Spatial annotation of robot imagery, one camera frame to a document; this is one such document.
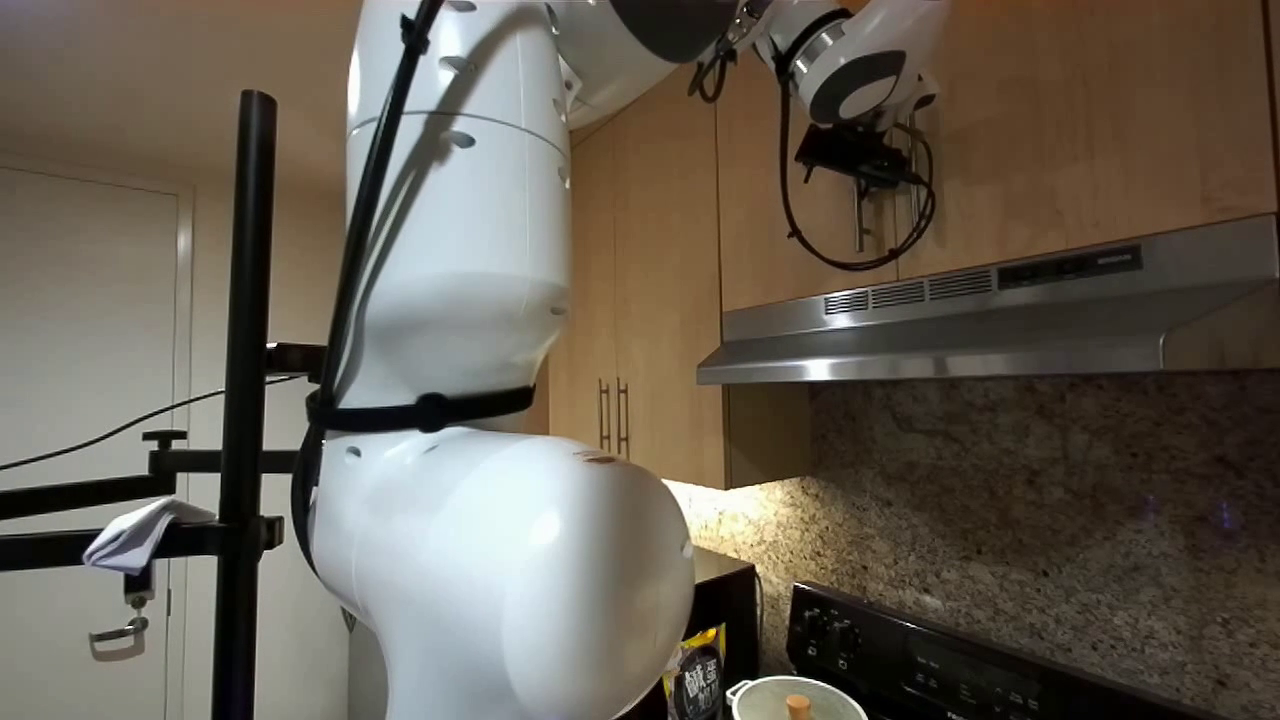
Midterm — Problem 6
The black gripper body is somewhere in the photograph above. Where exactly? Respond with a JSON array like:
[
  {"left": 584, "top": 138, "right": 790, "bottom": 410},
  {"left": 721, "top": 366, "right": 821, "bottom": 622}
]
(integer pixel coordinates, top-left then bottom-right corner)
[{"left": 823, "top": 148, "right": 930, "bottom": 200}]

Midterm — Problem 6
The narrow tall wooden cabinet door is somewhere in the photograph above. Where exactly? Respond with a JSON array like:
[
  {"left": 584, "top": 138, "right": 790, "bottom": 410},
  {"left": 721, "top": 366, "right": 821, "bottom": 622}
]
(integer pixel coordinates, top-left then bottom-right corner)
[{"left": 550, "top": 124, "right": 624, "bottom": 455}]

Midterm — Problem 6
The stainless steel range hood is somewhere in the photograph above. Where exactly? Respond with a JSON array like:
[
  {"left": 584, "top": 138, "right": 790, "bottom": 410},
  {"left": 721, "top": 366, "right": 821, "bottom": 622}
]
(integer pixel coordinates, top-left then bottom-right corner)
[{"left": 693, "top": 213, "right": 1280, "bottom": 392}]

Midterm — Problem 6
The black countertop appliance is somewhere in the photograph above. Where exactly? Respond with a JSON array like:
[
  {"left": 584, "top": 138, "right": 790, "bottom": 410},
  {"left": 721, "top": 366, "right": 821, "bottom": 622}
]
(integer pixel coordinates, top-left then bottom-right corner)
[{"left": 615, "top": 541, "right": 769, "bottom": 720}]

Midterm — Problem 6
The black electric stove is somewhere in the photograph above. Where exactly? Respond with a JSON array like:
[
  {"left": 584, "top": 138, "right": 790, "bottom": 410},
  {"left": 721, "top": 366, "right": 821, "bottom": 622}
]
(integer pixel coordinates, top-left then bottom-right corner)
[{"left": 779, "top": 579, "right": 1206, "bottom": 720}]

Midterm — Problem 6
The black and yellow bag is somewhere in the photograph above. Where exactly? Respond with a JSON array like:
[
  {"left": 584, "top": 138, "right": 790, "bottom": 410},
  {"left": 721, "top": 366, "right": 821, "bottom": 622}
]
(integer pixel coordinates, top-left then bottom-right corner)
[{"left": 660, "top": 618, "right": 736, "bottom": 720}]

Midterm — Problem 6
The black pole stand with arms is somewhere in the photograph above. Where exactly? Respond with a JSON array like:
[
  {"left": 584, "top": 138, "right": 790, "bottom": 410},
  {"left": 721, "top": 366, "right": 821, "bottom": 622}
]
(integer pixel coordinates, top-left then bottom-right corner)
[{"left": 0, "top": 86, "right": 333, "bottom": 720}]

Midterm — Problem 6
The white crumpled cloth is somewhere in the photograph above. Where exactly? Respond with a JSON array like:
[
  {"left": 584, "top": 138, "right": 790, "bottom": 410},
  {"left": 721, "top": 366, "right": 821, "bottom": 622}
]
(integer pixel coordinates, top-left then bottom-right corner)
[{"left": 82, "top": 494, "right": 219, "bottom": 579}]

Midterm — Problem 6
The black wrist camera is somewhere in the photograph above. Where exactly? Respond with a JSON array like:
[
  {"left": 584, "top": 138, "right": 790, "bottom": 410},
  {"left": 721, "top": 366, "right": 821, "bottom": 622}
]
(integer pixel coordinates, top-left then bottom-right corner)
[{"left": 797, "top": 124, "right": 926, "bottom": 174}]

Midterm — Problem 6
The black strap on arm base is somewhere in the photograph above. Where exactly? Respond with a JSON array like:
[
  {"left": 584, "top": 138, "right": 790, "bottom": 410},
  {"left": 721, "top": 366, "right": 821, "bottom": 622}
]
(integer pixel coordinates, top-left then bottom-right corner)
[{"left": 305, "top": 384, "right": 539, "bottom": 434}]

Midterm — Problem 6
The thin black wire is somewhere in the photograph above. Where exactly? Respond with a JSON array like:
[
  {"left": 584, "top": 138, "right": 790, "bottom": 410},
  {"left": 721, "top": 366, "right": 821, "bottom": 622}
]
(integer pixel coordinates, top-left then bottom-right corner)
[{"left": 0, "top": 389, "right": 232, "bottom": 481}]

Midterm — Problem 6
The silver door lever handle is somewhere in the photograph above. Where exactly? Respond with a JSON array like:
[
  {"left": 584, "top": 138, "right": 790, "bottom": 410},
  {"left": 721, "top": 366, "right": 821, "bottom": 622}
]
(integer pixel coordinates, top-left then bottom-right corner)
[{"left": 85, "top": 606, "right": 157, "bottom": 665}]

